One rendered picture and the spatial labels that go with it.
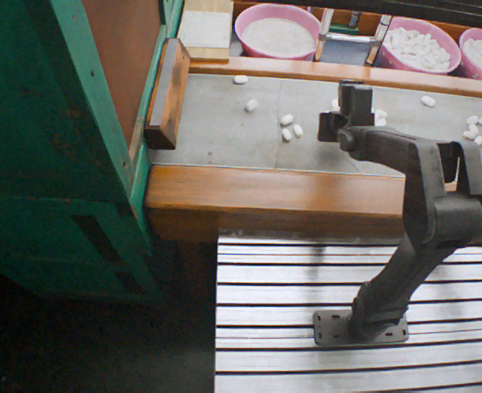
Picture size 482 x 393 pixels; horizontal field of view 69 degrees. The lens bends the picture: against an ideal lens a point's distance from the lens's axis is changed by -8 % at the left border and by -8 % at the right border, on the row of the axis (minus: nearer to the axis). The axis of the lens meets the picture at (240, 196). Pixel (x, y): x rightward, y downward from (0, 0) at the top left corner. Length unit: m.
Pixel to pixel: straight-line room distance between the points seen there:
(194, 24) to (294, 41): 0.30
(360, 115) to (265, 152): 0.25
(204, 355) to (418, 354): 0.82
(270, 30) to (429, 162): 0.84
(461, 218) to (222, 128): 0.60
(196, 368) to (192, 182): 0.82
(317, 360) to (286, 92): 0.65
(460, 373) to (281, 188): 0.54
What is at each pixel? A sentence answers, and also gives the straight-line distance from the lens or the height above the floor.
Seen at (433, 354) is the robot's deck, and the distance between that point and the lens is 0.89.
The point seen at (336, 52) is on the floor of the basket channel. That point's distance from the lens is 1.30.
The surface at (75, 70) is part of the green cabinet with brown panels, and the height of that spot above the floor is 1.15.
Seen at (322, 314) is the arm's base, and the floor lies 0.68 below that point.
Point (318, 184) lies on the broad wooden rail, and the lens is 0.82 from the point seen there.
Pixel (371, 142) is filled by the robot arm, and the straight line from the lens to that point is 0.64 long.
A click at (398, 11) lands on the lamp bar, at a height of 1.06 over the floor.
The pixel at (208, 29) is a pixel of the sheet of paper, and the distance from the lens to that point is 1.14.
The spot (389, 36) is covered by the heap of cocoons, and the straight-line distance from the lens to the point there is 1.35.
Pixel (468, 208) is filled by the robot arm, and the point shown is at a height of 1.08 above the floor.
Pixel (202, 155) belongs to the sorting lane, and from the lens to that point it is 0.87.
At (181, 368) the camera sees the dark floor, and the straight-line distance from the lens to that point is 1.45.
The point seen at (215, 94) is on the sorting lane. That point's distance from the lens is 1.00.
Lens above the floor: 1.44
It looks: 60 degrees down
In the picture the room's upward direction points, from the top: 5 degrees clockwise
